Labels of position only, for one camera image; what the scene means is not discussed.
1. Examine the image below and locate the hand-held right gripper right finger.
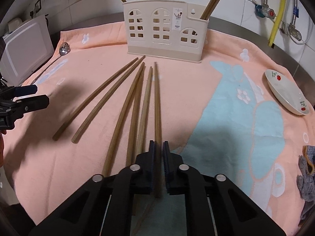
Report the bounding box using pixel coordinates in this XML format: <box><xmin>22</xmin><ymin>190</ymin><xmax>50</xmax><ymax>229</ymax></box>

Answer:
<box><xmin>162</xmin><ymin>141</ymin><xmax>291</xmax><ymax>236</ymax></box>

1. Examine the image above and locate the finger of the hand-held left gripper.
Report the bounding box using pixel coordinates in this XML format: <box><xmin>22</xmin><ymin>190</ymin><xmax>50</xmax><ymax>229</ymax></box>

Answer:
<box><xmin>15</xmin><ymin>94</ymin><xmax>50</xmax><ymax>115</ymax></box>
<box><xmin>15</xmin><ymin>85</ymin><xmax>38</xmax><ymax>96</ymax></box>

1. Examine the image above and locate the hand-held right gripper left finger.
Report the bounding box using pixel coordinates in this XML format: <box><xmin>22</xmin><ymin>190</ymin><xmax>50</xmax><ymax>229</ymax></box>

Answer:
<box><xmin>28</xmin><ymin>140</ymin><xmax>156</xmax><ymax>236</ymax></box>

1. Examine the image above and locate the group of wooden chopsticks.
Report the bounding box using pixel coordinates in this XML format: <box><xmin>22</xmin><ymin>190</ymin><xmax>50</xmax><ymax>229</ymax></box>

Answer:
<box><xmin>52</xmin><ymin>55</ymin><xmax>154</xmax><ymax>234</ymax></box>

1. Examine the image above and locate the cream plastic utensil holder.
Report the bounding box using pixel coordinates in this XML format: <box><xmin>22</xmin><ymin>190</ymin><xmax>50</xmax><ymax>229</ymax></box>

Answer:
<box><xmin>122</xmin><ymin>0</ymin><xmax>209</xmax><ymax>63</ymax></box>

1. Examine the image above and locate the white microwave oven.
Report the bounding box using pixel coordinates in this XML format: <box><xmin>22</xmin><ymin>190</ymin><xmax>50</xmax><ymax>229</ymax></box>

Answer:
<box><xmin>0</xmin><ymin>14</ymin><xmax>55</xmax><ymax>86</ymax></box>

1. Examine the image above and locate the metal slotted spoon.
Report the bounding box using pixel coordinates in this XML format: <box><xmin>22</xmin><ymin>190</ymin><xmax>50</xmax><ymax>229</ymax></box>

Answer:
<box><xmin>32</xmin><ymin>42</ymin><xmax>71</xmax><ymax>84</ymax></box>

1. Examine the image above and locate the beige appliance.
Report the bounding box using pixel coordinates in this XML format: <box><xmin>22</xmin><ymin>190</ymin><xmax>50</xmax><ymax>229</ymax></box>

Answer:
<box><xmin>6</xmin><ymin>17</ymin><xmax>25</xmax><ymax>33</ymax></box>

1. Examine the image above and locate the peach printed towel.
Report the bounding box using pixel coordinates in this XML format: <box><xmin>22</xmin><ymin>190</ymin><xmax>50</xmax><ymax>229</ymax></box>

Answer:
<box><xmin>2</xmin><ymin>21</ymin><xmax>315</xmax><ymax>236</ymax></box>

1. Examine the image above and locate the grey knit glove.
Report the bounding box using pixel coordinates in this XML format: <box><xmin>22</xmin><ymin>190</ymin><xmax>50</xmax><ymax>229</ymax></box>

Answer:
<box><xmin>296</xmin><ymin>145</ymin><xmax>315</xmax><ymax>220</ymax></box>

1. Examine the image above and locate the white flower print plate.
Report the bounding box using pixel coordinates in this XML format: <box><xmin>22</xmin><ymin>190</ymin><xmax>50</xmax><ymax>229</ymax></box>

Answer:
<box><xmin>264</xmin><ymin>69</ymin><xmax>311</xmax><ymax>116</ymax></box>

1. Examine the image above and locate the metal pipe valve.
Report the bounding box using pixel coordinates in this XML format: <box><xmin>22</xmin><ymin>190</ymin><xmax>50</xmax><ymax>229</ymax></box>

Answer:
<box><xmin>281</xmin><ymin>22</ymin><xmax>302</xmax><ymax>42</ymax></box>

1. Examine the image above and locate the red handled pipe valve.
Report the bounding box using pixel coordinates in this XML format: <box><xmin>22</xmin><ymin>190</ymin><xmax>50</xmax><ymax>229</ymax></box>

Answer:
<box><xmin>253</xmin><ymin>4</ymin><xmax>278</xmax><ymax>20</ymax></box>

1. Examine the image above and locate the yellow corrugated gas hose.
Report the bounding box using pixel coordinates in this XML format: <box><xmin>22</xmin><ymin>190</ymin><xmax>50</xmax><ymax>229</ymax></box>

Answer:
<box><xmin>267</xmin><ymin>0</ymin><xmax>288</xmax><ymax>50</ymax></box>

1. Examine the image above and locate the thin white hose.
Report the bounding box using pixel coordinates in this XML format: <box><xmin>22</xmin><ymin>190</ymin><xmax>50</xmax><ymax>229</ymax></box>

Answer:
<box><xmin>283</xmin><ymin>5</ymin><xmax>313</xmax><ymax>46</ymax></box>

